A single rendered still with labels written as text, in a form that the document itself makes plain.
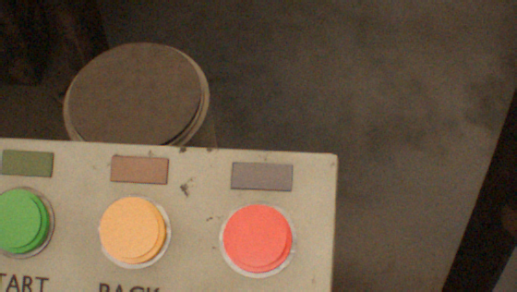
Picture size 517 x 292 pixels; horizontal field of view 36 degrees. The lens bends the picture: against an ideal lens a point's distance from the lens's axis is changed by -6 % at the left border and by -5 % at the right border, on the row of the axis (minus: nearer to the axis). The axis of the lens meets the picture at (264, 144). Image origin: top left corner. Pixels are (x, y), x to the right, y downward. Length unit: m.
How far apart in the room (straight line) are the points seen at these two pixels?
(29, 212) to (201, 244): 0.11
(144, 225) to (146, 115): 0.17
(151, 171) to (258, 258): 0.08
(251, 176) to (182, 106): 0.16
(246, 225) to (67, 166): 0.12
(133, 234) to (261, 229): 0.08
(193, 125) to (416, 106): 0.70
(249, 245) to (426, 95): 0.86
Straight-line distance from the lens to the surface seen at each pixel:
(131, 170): 0.51
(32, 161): 0.53
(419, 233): 1.19
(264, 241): 0.49
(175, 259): 0.50
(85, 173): 0.52
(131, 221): 0.50
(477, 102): 1.32
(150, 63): 0.68
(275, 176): 0.50
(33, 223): 0.52
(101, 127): 0.65
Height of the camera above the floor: 1.05
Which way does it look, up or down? 57 degrees down
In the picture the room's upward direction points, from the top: 3 degrees counter-clockwise
